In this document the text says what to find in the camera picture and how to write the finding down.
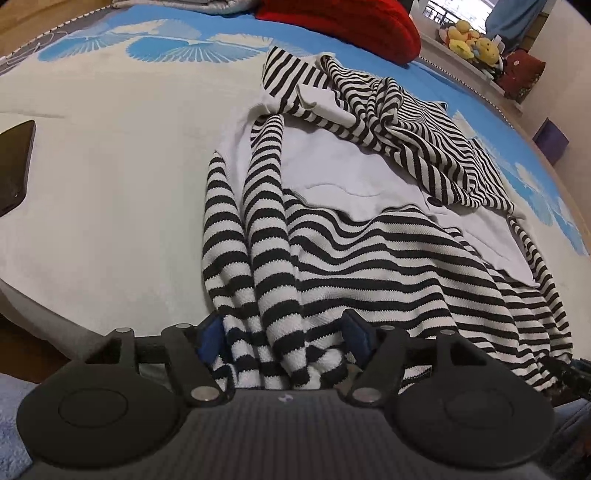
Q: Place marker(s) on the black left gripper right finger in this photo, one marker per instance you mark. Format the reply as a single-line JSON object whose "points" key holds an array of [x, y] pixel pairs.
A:
{"points": [[381, 356]]}

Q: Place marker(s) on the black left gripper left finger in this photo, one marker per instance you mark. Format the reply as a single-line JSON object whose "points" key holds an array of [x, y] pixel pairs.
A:
{"points": [[190, 351]]}

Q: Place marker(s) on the black white striped garment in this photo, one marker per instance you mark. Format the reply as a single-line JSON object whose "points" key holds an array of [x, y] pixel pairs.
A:
{"points": [[339, 190]]}

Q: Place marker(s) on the blue white patterned bedspread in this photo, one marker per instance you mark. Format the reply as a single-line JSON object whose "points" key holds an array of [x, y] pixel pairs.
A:
{"points": [[127, 114]]}

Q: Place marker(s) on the purple storage box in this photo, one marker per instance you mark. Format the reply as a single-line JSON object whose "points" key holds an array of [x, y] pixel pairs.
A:
{"points": [[551, 141]]}

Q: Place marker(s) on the black smartphone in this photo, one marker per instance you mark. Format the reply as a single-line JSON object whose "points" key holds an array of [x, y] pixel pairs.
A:
{"points": [[16, 145]]}

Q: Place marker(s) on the yellow plush toy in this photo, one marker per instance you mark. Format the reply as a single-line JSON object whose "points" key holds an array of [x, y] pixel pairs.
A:
{"points": [[472, 46]]}

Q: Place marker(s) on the red folded knit garment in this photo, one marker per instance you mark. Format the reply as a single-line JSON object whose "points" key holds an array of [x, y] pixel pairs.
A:
{"points": [[383, 28]]}

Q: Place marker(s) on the blue curtain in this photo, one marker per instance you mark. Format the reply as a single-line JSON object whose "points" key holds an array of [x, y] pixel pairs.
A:
{"points": [[511, 19]]}

